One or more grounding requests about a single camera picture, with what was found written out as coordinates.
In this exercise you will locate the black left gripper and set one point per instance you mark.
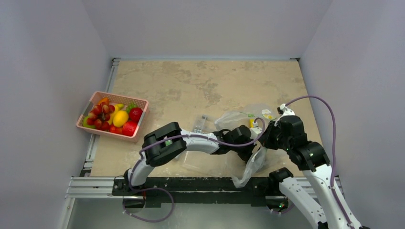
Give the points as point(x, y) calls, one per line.
point(245, 157)

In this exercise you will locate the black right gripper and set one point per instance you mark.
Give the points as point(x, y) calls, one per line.
point(271, 136)

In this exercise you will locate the translucent printed plastic bag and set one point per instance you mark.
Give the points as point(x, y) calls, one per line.
point(242, 168)

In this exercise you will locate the red fake round fruit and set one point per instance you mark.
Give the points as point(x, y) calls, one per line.
point(135, 114)

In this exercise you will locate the red fake fruits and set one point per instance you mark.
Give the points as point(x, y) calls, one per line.
point(100, 115)

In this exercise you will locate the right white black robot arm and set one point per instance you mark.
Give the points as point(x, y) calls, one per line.
point(328, 210)

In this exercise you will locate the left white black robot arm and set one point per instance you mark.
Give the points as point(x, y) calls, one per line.
point(164, 144)

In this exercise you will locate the red fake apple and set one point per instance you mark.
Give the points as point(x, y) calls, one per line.
point(129, 128)

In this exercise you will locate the green fake grapes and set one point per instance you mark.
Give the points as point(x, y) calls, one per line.
point(130, 106)

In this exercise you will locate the yellow fake lemon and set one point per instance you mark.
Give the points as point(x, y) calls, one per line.
point(120, 118)

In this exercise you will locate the red fake strawberries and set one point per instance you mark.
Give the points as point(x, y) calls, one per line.
point(116, 130)

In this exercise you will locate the yellow fake banana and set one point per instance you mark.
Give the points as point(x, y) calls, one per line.
point(113, 111)

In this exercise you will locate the red orange fake mango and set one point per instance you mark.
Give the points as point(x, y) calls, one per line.
point(103, 101)

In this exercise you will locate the green fake apple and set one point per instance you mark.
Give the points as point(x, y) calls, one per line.
point(88, 123)

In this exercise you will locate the clear plastic screw organizer box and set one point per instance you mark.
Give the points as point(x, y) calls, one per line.
point(213, 166)

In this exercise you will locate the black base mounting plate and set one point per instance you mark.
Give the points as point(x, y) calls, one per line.
point(258, 192)

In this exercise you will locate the pink plastic basket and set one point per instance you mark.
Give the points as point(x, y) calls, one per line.
point(115, 99)

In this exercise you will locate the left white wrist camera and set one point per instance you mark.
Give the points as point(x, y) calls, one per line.
point(255, 131)

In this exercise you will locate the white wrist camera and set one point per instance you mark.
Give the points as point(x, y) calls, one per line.
point(255, 131)
point(284, 110)

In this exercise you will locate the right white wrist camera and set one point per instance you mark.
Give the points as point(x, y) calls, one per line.
point(284, 110)

